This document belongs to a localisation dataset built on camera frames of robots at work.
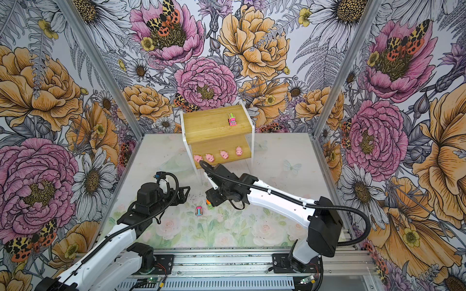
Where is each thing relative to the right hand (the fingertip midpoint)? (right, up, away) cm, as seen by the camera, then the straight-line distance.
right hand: (215, 200), depth 76 cm
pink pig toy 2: (+3, +19, +12) cm, 22 cm away
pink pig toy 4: (-9, +17, +10) cm, 22 cm away
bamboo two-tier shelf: (+3, +27, 0) cm, 27 cm away
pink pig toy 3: (-4, +17, +11) cm, 21 cm away
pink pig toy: (+10, +20, +14) cm, 26 cm away
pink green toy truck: (+7, +34, +2) cm, 35 cm away
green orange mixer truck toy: (-4, -6, +13) cm, 15 cm away
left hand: (-16, +1, +7) cm, 18 cm away
